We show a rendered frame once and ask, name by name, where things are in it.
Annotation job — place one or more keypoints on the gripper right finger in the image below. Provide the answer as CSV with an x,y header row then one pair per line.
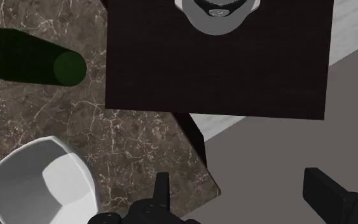
x,y
330,192

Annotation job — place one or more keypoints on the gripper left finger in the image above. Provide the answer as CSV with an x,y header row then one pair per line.
x,y
161,190

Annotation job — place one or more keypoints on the white cup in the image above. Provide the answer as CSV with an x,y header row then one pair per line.
x,y
42,183

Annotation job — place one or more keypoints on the dark green bottle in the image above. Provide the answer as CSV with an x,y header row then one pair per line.
x,y
26,59

